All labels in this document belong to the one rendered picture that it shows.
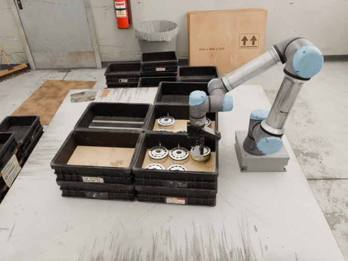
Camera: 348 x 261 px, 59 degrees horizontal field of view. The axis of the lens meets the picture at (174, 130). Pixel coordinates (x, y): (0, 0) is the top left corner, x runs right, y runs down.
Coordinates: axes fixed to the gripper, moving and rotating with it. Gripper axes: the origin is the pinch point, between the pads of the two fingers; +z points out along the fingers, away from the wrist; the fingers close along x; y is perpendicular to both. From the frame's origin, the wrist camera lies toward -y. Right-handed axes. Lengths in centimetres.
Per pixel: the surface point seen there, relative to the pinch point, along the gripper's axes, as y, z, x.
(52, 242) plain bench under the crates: 69, 17, 37
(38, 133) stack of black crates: 133, 49, -94
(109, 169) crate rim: 43.7, -5.0, 14.0
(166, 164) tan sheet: 18.1, 4.7, 1.3
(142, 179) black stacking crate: 29.0, 1.8, 14.5
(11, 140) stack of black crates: 133, 29, -58
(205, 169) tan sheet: -1.5, 4.9, 5.1
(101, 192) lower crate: 51, 11, 13
